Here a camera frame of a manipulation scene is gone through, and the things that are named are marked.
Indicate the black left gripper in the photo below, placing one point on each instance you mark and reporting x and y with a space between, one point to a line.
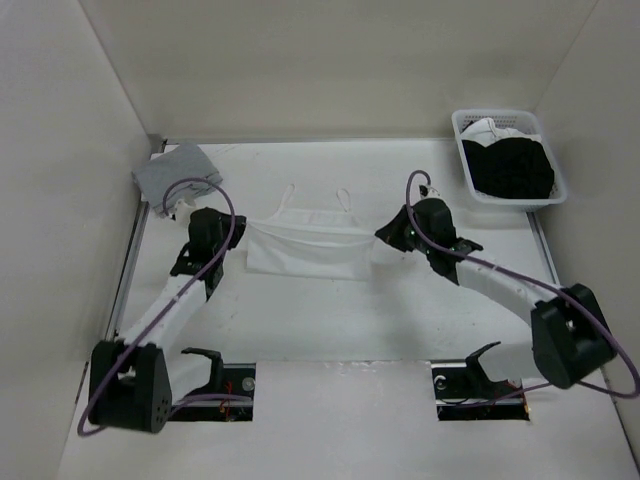
240 230

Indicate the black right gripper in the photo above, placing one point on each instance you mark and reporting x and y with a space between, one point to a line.
391 233

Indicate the white tank top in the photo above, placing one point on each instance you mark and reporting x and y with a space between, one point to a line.
322 244

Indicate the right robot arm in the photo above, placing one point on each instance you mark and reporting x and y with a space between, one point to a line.
570 337

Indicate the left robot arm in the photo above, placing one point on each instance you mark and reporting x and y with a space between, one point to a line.
133 384

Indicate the folded grey tank top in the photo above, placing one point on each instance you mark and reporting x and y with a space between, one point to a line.
185 171

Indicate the black tank top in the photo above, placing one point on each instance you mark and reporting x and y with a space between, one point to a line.
511 168

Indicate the white garment in basket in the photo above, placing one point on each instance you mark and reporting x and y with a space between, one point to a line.
485 132

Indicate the white plastic basket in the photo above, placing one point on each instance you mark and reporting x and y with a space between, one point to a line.
525 122

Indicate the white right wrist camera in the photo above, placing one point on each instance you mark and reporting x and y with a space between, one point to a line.
428 192

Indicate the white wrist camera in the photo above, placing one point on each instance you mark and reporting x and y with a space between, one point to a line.
428 192
182 211

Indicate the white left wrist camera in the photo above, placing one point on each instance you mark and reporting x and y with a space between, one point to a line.
182 211

